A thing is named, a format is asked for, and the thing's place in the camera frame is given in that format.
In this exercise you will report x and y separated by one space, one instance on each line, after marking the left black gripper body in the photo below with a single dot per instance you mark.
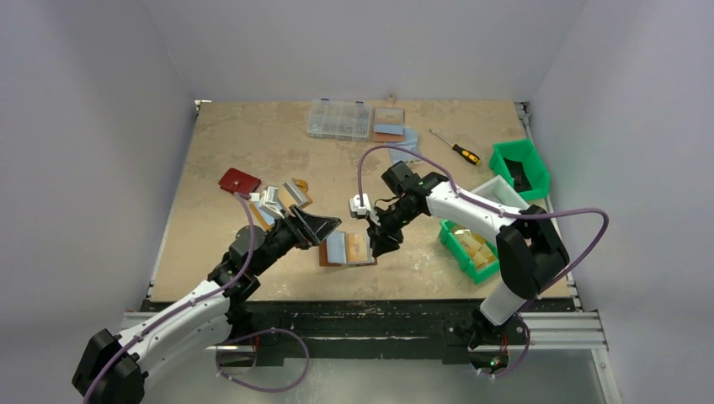
298 225

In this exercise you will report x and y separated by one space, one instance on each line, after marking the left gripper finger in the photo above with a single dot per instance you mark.
312 214
320 230

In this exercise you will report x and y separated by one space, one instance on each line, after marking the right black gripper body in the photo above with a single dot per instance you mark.
385 225

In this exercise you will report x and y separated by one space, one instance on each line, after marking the brown leather card holder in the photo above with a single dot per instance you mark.
346 249

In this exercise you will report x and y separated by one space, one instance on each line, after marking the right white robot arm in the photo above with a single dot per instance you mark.
530 252

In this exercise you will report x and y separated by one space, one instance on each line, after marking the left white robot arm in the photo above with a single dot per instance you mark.
118 368

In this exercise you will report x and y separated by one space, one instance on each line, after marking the open tan card holder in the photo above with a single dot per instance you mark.
291 192

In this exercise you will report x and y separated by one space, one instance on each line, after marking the dark red card holder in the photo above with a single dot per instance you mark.
235 181

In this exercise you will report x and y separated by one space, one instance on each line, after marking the blue transparent card sleeve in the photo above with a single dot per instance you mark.
407 150

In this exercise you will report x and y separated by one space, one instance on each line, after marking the green bin with cards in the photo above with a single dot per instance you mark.
476 257

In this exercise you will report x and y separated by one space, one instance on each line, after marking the open brown card holder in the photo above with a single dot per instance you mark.
388 125

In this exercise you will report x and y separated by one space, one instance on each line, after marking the yellow black screwdriver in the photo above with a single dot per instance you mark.
467 155

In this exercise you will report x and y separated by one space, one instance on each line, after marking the clear plastic organizer box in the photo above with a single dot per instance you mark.
339 120

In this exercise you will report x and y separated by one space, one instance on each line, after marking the white small bin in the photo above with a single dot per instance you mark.
499 191

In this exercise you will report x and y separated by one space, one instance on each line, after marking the green bin far right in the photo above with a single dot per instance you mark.
520 165

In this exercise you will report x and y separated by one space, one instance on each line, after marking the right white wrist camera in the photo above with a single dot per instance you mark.
360 206

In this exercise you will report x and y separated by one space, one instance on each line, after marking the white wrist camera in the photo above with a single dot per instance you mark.
267 203
360 206

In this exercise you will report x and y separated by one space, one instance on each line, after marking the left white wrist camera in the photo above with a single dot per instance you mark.
267 203

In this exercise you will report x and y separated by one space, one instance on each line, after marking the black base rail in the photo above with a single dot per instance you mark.
442 329

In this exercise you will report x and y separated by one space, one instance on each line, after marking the aluminium frame rail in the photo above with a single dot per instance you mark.
568 331

